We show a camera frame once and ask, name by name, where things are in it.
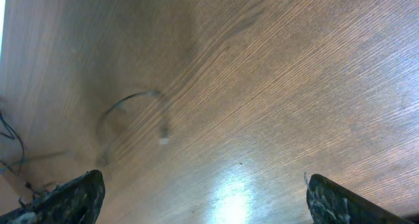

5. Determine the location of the black cable bundle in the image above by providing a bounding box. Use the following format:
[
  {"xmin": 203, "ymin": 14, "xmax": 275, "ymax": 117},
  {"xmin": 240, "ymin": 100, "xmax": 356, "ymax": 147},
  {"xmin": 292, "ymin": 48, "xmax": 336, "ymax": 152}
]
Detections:
[{"xmin": 0, "ymin": 111, "xmax": 69, "ymax": 177}]

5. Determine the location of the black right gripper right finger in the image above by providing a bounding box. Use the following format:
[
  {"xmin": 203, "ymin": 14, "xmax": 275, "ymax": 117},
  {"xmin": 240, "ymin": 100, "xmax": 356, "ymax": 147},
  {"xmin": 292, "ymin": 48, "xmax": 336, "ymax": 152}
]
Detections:
[{"xmin": 304, "ymin": 174, "xmax": 411, "ymax": 224}]

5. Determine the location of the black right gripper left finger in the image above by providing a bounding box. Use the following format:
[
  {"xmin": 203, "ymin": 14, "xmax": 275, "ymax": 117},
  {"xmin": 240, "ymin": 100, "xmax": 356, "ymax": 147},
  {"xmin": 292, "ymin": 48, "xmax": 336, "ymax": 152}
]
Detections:
[{"xmin": 1, "ymin": 170, "xmax": 105, "ymax": 224}]

